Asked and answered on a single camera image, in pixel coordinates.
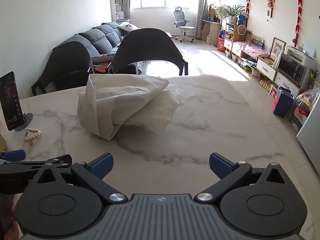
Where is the white plastic bag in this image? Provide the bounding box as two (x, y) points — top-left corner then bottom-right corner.
(272, 50), (284, 70)

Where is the dark grey sofa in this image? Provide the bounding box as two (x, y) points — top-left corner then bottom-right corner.
(52, 22), (137, 74)

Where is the white printer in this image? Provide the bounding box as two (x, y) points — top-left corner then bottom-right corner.
(285, 44), (318, 69)

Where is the framed bear picture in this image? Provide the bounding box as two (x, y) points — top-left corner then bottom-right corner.
(271, 37), (287, 60)

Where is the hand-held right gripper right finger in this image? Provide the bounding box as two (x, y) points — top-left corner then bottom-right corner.
(209, 152), (293, 203)

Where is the clear bag of yellow food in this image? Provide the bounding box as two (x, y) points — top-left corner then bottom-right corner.
(295, 88), (320, 113)

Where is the printed cardboard box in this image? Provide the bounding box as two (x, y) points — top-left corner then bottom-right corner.
(289, 105), (310, 133)

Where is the pink cloth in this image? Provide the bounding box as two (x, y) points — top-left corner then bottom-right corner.
(232, 40), (268, 59)

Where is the white shopping bag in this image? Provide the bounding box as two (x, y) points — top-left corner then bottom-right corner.
(77, 74), (181, 141)

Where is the white bookshelf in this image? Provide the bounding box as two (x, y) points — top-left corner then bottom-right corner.
(110, 0), (124, 22)

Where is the black microwave oven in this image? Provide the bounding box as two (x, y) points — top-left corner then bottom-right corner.
(277, 53), (307, 87)

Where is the white office chair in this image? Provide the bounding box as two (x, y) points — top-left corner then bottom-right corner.
(173, 6), (196, 43)

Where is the low wooden drawer cabinet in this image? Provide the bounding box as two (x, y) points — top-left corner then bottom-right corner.
(224, 39), (300, 98)

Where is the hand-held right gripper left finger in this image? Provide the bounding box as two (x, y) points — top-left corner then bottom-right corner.
(29, 152), (128, 204)

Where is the black smartphone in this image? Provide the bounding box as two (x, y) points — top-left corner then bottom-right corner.
(0, 71), (23, 131)

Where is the person's left hand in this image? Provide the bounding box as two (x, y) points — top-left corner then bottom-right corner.
(5, 203), (25, 240)

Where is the red patterned cushion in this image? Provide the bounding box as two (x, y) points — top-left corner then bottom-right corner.
(96, 62), (110, 74)

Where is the dark blue box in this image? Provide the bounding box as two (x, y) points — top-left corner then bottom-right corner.
(272, 86), (295, 118)

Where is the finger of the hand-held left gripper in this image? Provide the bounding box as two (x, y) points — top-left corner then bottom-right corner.
(0, 154), (73, 180)
(0, 149), (26, 165)

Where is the white sofa pillow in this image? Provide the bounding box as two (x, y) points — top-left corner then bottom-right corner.
(117, 22), (138, 32)

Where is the white refrigerator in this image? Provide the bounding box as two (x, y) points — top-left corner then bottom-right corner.
(296, 110), (320, 160)

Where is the beige braided rope bracelet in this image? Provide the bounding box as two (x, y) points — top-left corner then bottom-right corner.
(23, 128), (41, 146)

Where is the potted green plant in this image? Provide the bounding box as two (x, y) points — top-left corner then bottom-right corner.
(215, 4), (247, 24)

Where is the black dining chair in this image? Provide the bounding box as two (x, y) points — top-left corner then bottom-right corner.
(107, 28), (188, 77)
(31, 41), (95, 97)

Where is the wooden desk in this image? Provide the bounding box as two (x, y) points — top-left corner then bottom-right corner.
(201, 19), (223, 45)

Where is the wooden shelf unit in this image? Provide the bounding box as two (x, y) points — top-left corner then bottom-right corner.
(225, 23), (247, 43)

